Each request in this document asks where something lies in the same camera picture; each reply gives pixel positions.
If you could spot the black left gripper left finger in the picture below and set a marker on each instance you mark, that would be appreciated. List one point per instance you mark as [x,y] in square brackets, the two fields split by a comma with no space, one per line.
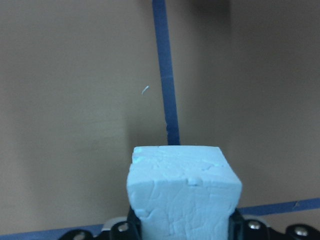
[129,229]

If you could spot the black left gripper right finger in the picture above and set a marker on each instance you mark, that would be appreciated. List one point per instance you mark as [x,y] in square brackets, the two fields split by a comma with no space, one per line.
[246,228]

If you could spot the light blue foam block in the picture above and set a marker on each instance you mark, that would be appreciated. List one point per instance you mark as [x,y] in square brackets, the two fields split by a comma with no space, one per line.
[182,192]

